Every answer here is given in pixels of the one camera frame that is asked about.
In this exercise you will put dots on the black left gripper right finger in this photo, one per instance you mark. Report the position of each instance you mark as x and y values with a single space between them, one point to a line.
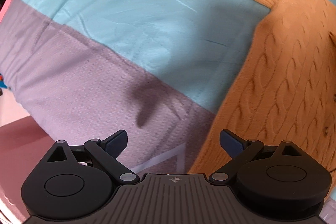
279 182

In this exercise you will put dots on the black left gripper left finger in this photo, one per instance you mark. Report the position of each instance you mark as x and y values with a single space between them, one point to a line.
71 182

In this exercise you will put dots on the mustard cable-knit sweater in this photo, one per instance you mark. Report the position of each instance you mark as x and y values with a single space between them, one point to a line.
286 87

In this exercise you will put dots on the blue and grey duvet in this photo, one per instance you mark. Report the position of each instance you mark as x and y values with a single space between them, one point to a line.
160 69

